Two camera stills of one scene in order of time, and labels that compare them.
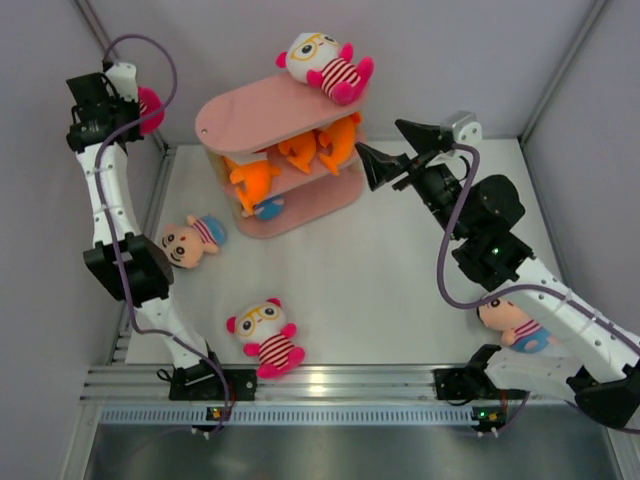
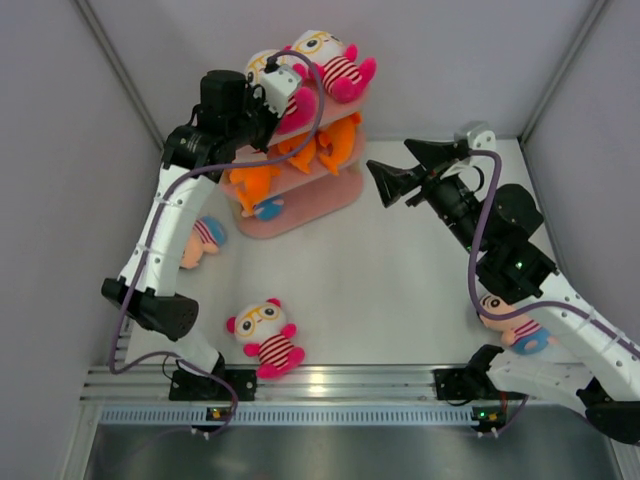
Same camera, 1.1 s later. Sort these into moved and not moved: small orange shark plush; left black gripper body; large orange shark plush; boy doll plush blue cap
Moved: left black gripper body
Not moved: boy doll plush blue cap; small orange shark plush; large orange shark plush
